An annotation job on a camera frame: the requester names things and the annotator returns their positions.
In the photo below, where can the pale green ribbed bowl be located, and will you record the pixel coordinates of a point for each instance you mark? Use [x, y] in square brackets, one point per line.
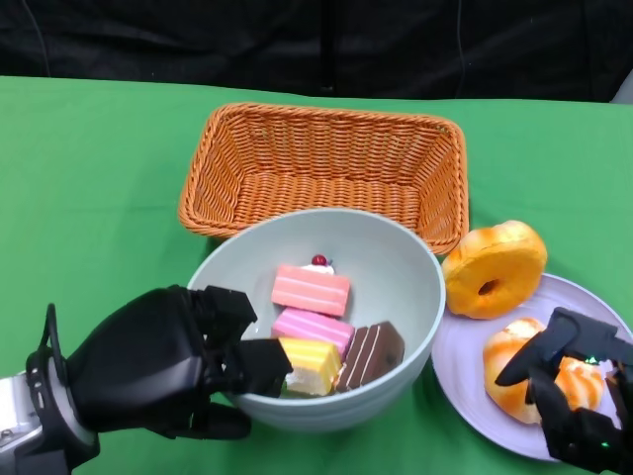
[386, 267]

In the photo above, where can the magenta striped cake slice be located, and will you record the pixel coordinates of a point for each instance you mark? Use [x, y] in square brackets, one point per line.
[311, 329]

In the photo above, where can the lavender round plate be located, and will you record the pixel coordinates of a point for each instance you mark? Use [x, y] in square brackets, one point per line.
[475, 425]

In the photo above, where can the pale grey background object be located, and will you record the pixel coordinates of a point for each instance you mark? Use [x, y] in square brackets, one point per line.
[624, 91]

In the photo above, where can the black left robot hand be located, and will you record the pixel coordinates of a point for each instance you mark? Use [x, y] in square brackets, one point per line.
[148, 361]

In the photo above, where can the orange striped bread bun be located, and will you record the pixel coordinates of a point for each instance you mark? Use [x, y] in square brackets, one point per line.
[509, 356]
[509, 257]

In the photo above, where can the orange wicker basket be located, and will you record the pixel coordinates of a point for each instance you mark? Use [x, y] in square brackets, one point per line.
[326, 193]

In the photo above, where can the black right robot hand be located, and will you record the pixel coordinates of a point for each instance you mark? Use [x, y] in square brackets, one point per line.
[593, 440]

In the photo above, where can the yellow striped cake slice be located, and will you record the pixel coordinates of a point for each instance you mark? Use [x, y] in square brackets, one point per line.
[311, 363]

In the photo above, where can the black backdrop curtain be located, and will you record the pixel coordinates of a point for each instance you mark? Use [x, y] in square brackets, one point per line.
[198, 39]

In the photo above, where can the pink cake with cherry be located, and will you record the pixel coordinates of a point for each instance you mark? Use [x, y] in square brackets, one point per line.
[309, 292]

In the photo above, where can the green tablecloth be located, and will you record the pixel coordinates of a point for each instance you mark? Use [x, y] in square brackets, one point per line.
[89, 173]

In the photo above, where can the brown chocolate cake slice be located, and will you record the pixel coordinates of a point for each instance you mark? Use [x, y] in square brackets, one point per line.
[371, 356]

